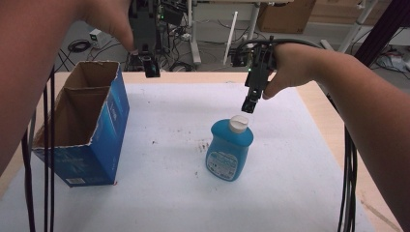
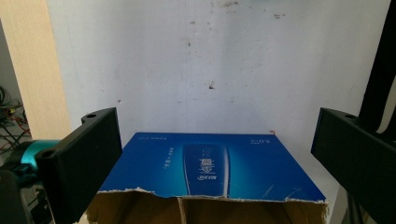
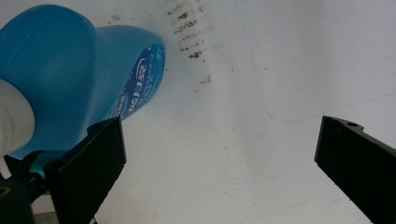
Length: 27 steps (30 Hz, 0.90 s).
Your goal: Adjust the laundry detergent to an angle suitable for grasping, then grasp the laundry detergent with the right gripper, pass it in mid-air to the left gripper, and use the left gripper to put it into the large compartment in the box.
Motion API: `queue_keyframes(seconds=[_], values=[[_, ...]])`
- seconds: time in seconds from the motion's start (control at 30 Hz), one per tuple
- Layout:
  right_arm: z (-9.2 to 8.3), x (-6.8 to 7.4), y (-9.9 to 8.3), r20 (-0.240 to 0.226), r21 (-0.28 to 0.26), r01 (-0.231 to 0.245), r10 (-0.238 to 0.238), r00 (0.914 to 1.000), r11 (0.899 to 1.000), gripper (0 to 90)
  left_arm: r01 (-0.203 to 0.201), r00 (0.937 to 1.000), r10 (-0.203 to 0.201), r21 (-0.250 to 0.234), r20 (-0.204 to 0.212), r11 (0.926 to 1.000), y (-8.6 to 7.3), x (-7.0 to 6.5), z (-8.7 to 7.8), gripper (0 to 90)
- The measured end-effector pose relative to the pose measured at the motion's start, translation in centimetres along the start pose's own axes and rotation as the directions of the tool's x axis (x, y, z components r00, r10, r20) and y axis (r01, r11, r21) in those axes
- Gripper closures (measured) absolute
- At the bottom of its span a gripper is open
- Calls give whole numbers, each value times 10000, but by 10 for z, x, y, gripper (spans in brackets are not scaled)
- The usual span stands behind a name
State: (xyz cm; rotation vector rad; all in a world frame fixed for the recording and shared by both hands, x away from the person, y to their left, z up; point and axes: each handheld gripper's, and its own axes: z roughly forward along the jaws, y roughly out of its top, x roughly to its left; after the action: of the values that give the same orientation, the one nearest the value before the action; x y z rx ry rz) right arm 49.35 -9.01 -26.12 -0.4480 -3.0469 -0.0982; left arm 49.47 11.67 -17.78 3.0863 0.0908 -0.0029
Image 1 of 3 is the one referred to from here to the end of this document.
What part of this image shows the white power adapter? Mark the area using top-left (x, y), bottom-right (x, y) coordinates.
top-left (88, 27), bottom-right (113, 49)

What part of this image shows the black cable bundle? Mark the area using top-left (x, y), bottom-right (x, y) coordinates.
top-left (20, 65), bottom-right (56, 232)
top-left (336, 125), bottom-right (359, 232)

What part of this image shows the person's left hand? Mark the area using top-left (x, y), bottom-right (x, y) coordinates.
top-left (74, 0), bottom-right (136, 53)

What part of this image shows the blue bottle with white cap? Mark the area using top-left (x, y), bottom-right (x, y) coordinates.
top-left (205, 114), bottom-right (255, 183)

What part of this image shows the white table leg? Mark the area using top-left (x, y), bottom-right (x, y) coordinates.
top-left (187, 0), bottom-right (203, 66)

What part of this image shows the brown cardboard box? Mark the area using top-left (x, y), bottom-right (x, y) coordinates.
top-left (256, 0), bottom-right (317, 35)

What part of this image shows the black metal stand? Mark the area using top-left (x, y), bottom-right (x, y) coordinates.
top-left (353, 0), bottom-right (410, 69)

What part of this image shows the white bar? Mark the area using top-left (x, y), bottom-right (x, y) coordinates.
top-left (222, 11), bottom-right (240, 66)

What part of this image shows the person's right hand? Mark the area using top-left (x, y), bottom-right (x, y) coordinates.
top-left (262, 43), bottom-right (321, 101)

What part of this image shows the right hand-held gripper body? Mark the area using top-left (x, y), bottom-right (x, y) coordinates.
top-left (244, 40), bottom-right (278, 99)

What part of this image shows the white table mat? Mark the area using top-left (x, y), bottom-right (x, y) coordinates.
top-left (0, 82), bottom-right (377, 232)

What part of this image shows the coiled black cable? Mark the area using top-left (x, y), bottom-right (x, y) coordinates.
top-left (67, 39), bottom-right (93, 54)

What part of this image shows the blue cardboard box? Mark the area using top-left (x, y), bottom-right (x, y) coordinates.
top-left (31, 60), bottom-right (131, 189)

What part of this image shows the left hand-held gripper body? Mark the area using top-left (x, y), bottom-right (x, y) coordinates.
top-left (127, 47), bottom-right (153, 73)

